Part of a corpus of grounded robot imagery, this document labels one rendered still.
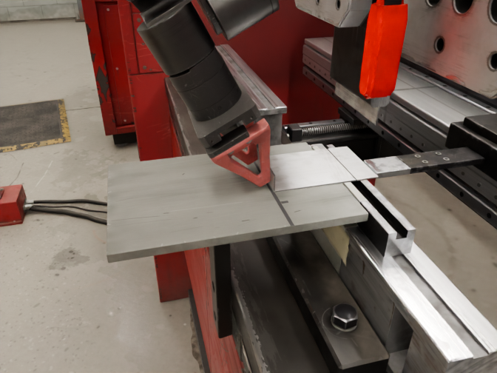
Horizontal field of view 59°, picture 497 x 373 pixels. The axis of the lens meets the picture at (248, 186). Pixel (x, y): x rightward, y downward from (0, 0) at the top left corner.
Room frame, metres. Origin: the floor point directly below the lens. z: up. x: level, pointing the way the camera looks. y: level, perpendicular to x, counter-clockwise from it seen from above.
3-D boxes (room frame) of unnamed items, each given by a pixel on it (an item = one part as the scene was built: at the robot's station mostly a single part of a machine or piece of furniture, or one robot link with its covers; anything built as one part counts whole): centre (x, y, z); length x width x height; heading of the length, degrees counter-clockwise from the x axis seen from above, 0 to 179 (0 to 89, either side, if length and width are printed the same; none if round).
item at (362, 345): (0.42, -0.07, 0.89); 0.30 x 0.05 x 0.03; 15
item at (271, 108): (1.00, 0.02, 0.92); 0.50 x 0.06 x 0.10; 15
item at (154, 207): (0.43, 0.02, 1.00); 0.26 x 0.18 x 0.01; 105
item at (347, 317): (0.32, -0.10, 0.91); 0.03 x 0.03 x 0.02
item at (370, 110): (0.47, -0.12, 1.13); 0.10 x 0.02 x 0.10; 15
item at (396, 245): (0.45, -0.13, 0.99); 0.20 x 0.03 x 0.03; 15
